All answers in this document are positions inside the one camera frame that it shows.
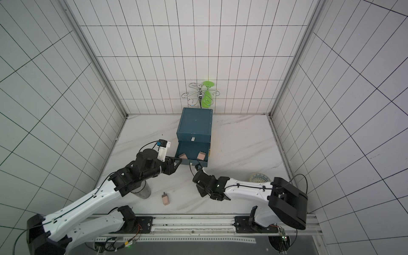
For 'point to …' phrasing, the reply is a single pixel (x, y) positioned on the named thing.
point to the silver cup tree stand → (200, 95)
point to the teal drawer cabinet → (194, 131)
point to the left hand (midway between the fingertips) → (176, 162)
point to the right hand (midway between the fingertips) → (197, 185)
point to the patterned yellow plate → (259, 177)
